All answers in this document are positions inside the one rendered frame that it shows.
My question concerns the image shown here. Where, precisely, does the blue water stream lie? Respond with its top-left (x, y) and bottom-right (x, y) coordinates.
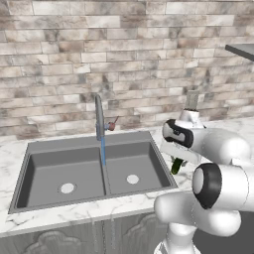
top-left (100, 137), bottom-right (107, 167)

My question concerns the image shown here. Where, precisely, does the grey sink faucet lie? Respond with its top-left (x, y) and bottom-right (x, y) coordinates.
top-left (94, 93), bottom-right (107, 142)

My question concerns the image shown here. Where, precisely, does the red faucet handle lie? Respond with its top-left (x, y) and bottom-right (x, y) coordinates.
top-left (106, 115), bottom-right (120, 132)

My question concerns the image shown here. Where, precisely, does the green cucumber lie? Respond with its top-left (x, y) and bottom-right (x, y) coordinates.
top-left (170, 158), bottom-right (186, 176)

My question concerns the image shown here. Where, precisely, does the grey carved cupboard door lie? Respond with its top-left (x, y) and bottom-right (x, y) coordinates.
top-left (0, 219), bottom-right (104, 254)
top-left (102, 211), bottom-right (171, 254)

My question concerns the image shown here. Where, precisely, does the white bottle with grey neck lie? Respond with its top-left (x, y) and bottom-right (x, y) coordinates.
top-left (180, 89), bottom-right (206, 130)

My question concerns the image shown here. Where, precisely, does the dark grey hood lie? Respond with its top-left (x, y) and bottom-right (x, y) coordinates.
top-left (224, 43), bottom-right (254, 63)

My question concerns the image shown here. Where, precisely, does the pale cupboard door handle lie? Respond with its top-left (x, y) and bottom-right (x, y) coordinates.
top-left (91, 219), bottom-right (99, 254)

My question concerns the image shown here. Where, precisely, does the grey double sink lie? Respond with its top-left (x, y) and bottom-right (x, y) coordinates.
top-left (8, 129), bottom-right (180, 215)

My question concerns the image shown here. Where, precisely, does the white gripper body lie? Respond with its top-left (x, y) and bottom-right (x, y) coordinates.
top-left (160, 140), bottom-right (203, 166)

